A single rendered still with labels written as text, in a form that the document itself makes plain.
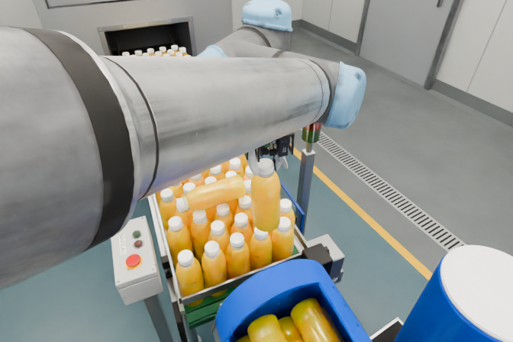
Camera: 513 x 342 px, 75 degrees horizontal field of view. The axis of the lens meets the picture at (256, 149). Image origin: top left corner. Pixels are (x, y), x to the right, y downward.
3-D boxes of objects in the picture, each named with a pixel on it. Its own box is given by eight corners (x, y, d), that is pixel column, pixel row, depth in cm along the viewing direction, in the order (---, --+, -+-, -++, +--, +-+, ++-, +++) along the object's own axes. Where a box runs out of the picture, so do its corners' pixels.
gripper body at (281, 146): (256, 165, 63) (254, 113, 55) (244, 137, 69) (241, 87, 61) (294, 156, 64) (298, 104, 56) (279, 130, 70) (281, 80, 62)
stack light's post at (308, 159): (288, 307, 188) (306, 156, 120) (285, 300, 191) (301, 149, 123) (295, 304, 189) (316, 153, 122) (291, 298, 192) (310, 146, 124)
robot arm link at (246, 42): (251, 70, 37) (296, 35, 44) (177, 50, 42) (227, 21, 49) (254, 126, 42) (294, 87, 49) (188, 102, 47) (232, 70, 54)
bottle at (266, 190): (250, 230, 84) (246, 177, 73) (256, 208, 90) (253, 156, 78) (277, 234, 83) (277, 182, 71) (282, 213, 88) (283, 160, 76)
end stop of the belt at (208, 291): (183, 305, 92) (182, 300, 90) (182, 303, 92) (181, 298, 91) (309, 256, 104) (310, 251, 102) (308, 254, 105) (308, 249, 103)
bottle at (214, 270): (221, 272, 105) (217, 235, 94) (233, 289, 101) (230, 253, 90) (201, 284, 102) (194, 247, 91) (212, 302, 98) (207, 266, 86)
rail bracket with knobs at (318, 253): (304, 289, 101) (308, 270, 95) (293, 270, 106) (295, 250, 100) (332, 278, 104) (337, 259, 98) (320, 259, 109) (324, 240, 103)
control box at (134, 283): (125, 306, 87) (114, 285, 80) (118, 246, 101) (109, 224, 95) (163, 291, 90) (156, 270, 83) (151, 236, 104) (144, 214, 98)
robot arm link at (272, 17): (227, 8, 48) (258, -8, 53) (232, 77, 55) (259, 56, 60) (274, 18, 44) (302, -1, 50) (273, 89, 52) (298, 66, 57)
